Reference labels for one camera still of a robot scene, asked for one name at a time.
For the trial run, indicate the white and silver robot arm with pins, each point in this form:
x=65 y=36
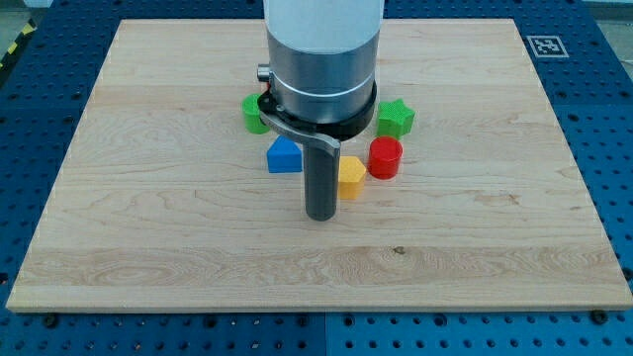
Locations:
x=321 y=83

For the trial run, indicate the green star block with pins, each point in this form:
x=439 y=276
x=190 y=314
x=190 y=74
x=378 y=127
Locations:
x=395 y=119

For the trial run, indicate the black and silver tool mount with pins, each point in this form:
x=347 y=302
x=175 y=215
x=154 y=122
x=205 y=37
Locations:
x=327 y=137

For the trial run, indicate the blue house-shaped block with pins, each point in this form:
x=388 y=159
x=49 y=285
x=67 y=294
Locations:
x=284 y=156

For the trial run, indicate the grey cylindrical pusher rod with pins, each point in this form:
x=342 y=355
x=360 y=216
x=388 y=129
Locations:
x=321 y=182

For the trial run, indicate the red cylinder block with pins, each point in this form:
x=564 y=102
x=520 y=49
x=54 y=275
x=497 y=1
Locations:
x=385 y=153

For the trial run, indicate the black bolt front right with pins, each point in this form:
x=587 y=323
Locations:
x=599 y=317

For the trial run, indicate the yellow pentagon block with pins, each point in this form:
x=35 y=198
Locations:
x=351 y=177

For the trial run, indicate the black bolt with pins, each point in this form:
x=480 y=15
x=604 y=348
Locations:
x=599 y=317
x=50 y=320

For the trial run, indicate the black bolt front left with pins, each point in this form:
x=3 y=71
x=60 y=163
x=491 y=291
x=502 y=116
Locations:
x=50 y=320

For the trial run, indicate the green cylinder block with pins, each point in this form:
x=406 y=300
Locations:
x=251 y=115

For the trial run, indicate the light wooden board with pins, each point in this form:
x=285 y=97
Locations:
x=163 y=202

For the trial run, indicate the white fiducial marker tag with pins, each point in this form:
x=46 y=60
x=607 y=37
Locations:
x=546 y=46

